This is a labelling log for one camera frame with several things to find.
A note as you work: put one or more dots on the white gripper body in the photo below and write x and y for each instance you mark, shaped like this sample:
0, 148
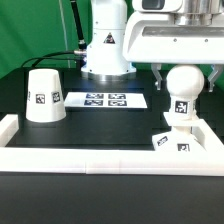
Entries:
154, 38

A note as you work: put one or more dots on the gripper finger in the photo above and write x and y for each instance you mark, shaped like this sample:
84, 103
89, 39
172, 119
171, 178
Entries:
217, 70
156, 68

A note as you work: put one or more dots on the white lamp bulb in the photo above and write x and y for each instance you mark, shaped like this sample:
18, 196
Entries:
184, 84

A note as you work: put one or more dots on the white lamp base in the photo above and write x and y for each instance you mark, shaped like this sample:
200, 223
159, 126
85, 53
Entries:
178, 139

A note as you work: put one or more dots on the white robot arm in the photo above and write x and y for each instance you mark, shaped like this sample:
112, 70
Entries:
105, 59

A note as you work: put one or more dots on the white lamp shade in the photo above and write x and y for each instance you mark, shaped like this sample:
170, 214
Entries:
45, 101

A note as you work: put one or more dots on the white marker sheet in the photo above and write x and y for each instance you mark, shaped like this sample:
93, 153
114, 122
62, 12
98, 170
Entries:
105, 100

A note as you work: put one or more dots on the white U-shaped fence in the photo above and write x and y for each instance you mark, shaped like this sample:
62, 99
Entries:
52, 160

